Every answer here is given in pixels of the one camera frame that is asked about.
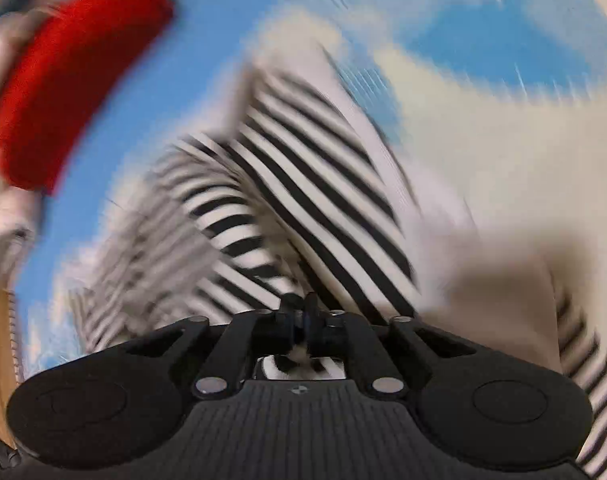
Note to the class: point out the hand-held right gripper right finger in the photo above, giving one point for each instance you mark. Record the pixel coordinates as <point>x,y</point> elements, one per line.
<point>318,330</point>

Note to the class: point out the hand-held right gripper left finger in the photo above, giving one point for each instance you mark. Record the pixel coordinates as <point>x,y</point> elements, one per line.
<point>291,325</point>

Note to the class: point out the striped white hooded top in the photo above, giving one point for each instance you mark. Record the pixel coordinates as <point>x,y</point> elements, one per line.
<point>308,175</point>

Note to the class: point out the speckled white folded quilt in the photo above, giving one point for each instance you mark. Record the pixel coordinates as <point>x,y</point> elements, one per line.
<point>5,225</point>

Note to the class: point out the red folded blanket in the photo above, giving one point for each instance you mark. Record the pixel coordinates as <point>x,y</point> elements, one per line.
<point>73,85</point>

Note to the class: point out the cream folded blanket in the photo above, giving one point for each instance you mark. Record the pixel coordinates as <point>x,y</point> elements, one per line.
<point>3,60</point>

